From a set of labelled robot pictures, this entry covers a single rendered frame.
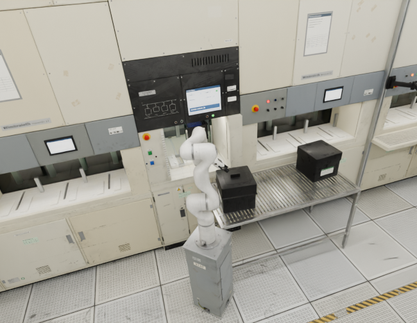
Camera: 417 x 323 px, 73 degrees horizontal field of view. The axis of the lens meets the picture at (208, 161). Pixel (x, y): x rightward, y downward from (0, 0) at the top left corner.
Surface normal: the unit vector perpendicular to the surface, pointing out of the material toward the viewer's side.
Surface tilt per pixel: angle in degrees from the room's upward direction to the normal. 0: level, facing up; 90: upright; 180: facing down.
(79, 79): 90
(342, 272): 0
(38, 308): 0
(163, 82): 90
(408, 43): 90
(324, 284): 0
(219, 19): 88
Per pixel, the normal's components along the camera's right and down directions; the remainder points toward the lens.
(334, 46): 0.29, 0.49
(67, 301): -0.07, -0.84
